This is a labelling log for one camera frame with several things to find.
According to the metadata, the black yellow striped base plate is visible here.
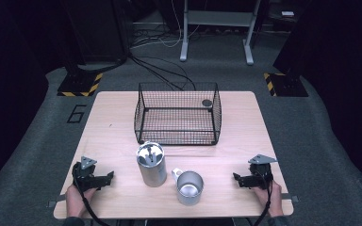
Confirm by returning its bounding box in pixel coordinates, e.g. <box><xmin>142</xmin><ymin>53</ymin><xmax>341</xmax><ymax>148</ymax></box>
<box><xmin>262</xmin><ymin>72</ymin><xmax>309</xmax><ymax>98</ymax></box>
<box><xmin>57</xmin><ymin>72</ymin><xmax>105</xmax><ymax>98</ymax></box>

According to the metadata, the person's left hand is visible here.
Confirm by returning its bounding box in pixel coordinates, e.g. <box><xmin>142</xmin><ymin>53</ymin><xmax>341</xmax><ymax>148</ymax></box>
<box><xmin>64</xmin><ymin>184</ymin><xmax>97</xmax><ymax>218</ymax></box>

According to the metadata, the tall steel tumbler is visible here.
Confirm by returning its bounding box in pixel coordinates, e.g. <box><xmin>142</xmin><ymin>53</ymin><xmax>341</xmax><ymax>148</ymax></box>
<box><xmin>136</xmin><ymin>140</ymin><xmax>169</xmax><ymax>188</ymax></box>

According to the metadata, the black floor cable bundle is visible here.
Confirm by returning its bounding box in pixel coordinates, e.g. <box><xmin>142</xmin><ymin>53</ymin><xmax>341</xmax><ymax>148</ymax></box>
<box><xmin>127</xmin><ymin>54</ymin><xmax>198</xmax><ymax>92</ymax></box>

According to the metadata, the steel mug with handle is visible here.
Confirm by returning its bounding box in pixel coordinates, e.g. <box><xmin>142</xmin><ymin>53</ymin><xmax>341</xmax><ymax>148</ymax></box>
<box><xmin>171</xmin><ymin>167</ymin><xmax>205</xmax><ymax>207</ymax></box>

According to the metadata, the right hand-held gripper black cable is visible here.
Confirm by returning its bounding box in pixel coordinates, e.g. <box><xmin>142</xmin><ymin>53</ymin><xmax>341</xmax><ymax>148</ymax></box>
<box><xmin>252</xmin><ymin>168</ymin><xmax>275</xmax><ymax>226</ymax></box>

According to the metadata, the hand-held gripper black cable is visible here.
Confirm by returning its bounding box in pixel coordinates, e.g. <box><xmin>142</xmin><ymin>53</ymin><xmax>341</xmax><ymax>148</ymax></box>
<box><xmin>73</xmin><ymin>163</ymin><xmax>111</xmax><ymax>226</ymax></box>
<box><xmin>252</xmin><ymin>168</ymin><xmax>275</xmax><ymax>226</ymax></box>

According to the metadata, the black wire mesh basket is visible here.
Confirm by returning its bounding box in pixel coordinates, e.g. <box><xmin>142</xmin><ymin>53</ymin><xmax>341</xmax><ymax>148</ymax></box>
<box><xmin>133</xmin><ymin>81</ymin><xmax>222</xmax><ymax>147</ymax></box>

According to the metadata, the white floor cable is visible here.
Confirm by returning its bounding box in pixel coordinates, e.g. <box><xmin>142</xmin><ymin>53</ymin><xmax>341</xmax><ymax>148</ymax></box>
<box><xmin>131</xmin><ymin>0</ymin><xmax>202</xmax><ymax>50</ymax></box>

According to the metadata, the white metal desk frame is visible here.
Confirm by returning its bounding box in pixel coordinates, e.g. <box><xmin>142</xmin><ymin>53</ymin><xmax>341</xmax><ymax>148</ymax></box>
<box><xmin>179</xmin><ymin>0</ymin><xmax>262</xmax><ymax>67</ymax></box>

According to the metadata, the left hand-held gripper black cable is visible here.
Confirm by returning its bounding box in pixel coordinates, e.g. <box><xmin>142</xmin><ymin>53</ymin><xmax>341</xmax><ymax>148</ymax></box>
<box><xmin>73</xmin><ymin>163</ymin><xmax>111</xmax><ymax>226</ymax></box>

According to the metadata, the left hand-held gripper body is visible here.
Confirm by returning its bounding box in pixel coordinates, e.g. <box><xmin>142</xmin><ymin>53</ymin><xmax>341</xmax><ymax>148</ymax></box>
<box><xmin>72</xmin><ymin>155</ymin><xmax>108</xmax><ymax>191</ymax></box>

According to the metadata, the grey tape strip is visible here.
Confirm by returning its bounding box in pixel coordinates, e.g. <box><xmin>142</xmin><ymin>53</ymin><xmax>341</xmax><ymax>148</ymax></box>
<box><xmin>47</xmin><ymin>193</ymin><xmax>68</xmax><ymax>209</ymax></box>
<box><xmin>281</xmin><ymin>192</ymin><xmax>300</xmax><ymax>202</ymax></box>

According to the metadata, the person's right hand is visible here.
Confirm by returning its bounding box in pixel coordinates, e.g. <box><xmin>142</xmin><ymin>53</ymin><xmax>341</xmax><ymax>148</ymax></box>
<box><xmin>252</xmin><ymin>180</ymin><xmax>285</xmax><ymax>218</ymax></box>

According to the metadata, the black cabinet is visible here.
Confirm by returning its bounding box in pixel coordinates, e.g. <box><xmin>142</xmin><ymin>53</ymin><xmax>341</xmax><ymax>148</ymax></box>
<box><xmin>58</xmin><ymin>0</ymin><xmax>130</xmax><ymax>65</ymax></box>

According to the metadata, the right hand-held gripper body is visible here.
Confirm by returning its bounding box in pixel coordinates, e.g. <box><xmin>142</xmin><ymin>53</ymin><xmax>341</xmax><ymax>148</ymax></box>
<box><xmin>241</xmin><ymin>153</ymin><xmax>279</xmax><ymax>190</ymax></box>

